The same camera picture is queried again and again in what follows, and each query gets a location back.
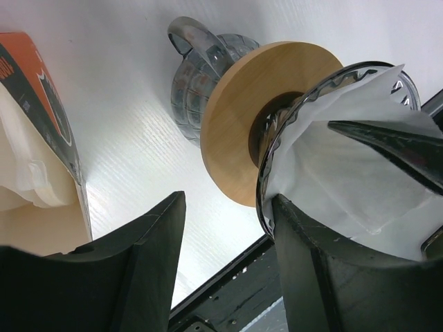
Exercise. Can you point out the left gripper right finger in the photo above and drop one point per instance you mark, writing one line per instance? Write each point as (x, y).
(332, 283)

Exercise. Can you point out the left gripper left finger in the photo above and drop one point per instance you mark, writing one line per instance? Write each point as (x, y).
(123, 281)

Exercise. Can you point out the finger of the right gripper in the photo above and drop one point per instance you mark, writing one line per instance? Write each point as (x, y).
(419, 156)

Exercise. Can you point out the grey ribbed glass dripper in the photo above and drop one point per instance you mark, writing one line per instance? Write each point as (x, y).
(336, 180)

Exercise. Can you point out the white paper coffee filter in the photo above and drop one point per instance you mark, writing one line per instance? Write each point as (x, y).
(407, 237)

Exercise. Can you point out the orange filter box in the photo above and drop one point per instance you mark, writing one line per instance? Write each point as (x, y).
(26, 78)

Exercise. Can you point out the grey glass server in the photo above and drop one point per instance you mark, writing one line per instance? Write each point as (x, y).
(206, 58)

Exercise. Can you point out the paper coffee filters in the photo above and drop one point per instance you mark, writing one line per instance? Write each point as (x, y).
(30, 172)

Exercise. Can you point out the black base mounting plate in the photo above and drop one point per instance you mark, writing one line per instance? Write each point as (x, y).
(247, 294)

